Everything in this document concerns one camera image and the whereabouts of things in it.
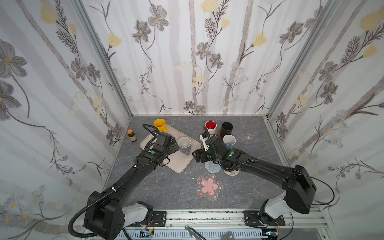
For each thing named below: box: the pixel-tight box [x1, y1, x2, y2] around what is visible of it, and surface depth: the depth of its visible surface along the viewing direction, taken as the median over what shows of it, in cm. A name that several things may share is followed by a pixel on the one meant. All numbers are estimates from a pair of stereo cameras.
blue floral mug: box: [223, 134, 237, 150], surface depth 95 cm
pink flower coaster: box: [197, 173, 224, 201], surface depth 86 cm
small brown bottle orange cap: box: [127, 129, 137, 142], surface depth 103 cm
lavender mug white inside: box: [178, 136, 192, 156], surface depth 98 cm
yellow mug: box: [154, 118, 168, 134], surface depth 106 cm
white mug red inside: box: [205, 120, 217, 135], surface depth 107 cm
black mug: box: [220, 121, 234, 140], surface depth 103 cm
